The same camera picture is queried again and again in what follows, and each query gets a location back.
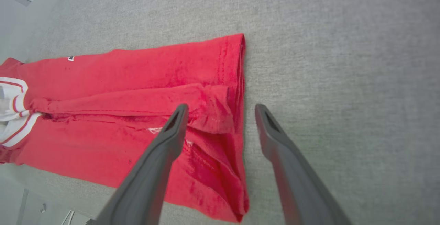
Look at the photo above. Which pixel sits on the grey fabric sofa seat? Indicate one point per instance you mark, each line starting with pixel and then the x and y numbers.
pixel 343 63

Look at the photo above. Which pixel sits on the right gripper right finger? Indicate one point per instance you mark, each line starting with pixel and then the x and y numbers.
pixel 299 183

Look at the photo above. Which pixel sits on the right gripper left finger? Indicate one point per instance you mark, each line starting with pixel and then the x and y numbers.
pixel 147 183

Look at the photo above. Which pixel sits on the red and white shirt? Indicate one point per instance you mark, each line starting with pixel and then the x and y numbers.
pixel 120 80

